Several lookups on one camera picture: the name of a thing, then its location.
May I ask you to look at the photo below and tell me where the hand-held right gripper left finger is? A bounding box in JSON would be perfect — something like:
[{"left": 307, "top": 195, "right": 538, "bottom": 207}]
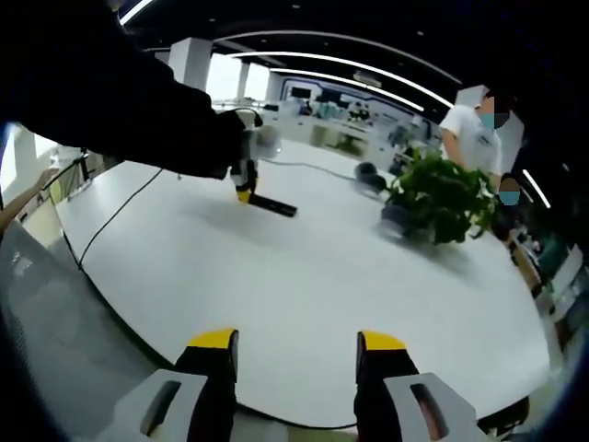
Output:
[{"left": 98, "top": 327, "right": 240, "bottom": 442}]

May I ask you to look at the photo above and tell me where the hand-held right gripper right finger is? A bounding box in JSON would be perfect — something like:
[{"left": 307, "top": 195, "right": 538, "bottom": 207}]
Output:
[{"left": 353, "top": 330, "right": 482, "bottom": 442}]

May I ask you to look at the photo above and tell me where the black remote control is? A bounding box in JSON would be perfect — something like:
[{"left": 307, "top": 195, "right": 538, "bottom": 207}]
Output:
[{"left": 248, "top": 192, "right": 299, "bottom": 219}]

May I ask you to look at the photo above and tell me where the white office counter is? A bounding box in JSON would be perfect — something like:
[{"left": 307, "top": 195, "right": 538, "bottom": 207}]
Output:
[{"left": 274, "top": 99, "right": 402, "bottom": 154}]

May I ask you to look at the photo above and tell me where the ceiling air conditioner unit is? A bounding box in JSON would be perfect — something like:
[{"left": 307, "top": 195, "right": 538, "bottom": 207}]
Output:
[{"left": 352, "top": 70, "right": 384, "bottom": 89}]

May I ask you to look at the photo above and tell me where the grey plant pot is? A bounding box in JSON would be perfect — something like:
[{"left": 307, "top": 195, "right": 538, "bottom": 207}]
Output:
[{"left": 378, "top": 204, "right": 416, "bottom": 237}]

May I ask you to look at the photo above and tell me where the green leafy potted plant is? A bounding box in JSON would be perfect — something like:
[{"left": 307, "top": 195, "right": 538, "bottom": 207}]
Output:
[{"left": 385, "top": 149, "right": 502, "bottom": 246}]

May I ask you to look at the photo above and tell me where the black table cable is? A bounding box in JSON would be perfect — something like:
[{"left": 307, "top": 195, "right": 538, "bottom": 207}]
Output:
[{"left": 264, "top": 158, "right": 361, "bottom": 180}]

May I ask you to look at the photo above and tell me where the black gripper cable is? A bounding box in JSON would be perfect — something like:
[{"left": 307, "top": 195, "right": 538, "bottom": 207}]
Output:
[{"left": 76, "top": 168, "right": 165, "bottom": 273}]

